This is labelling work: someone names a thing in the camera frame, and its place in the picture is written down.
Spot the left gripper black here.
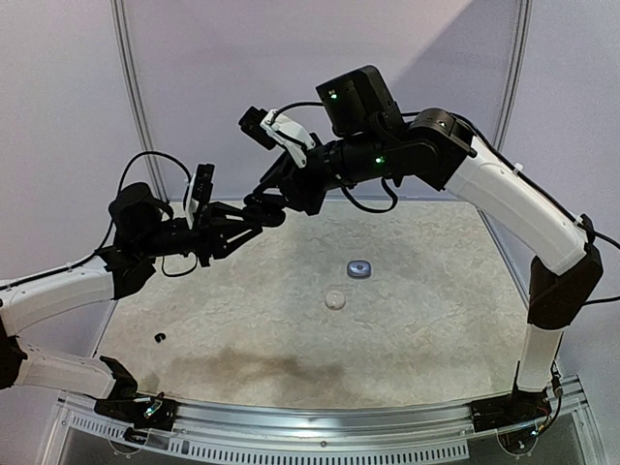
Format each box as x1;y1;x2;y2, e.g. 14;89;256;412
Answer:
137;201;263;265

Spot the black earbud case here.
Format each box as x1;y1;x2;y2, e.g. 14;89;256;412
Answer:
243;194;286;228

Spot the purple earbud charging case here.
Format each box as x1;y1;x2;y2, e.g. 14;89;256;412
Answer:
346;260;372;279

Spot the pink earbud charging case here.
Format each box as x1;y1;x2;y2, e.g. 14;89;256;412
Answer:
324;290;346;311

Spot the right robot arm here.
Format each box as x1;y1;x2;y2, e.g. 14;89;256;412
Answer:
239;65;604;422

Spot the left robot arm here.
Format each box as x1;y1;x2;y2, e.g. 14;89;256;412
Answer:
1;164;263;420

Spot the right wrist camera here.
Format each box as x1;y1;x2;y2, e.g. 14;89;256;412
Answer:
238;107;317;169

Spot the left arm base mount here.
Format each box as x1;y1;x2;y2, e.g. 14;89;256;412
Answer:
94;356;180;431

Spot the aluminium front rail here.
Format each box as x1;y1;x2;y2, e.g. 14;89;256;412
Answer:
42;378;605;464

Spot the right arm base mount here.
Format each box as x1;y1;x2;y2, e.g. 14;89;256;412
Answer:
468;378;564;436

